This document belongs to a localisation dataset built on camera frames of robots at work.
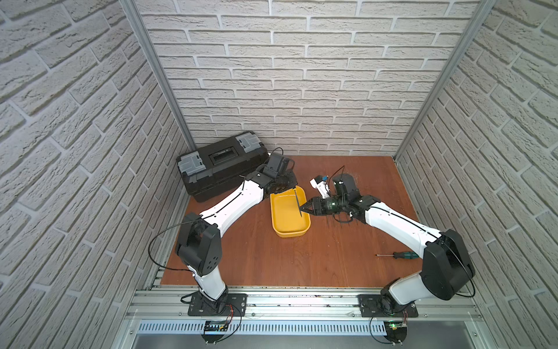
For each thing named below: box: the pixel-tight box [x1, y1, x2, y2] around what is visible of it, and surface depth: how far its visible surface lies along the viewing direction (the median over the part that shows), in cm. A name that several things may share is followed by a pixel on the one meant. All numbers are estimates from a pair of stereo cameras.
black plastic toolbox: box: [176, 130, 270, 203], surface depth 96 cm
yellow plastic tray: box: [270, 185, 311, 238], surface depth 94 cm
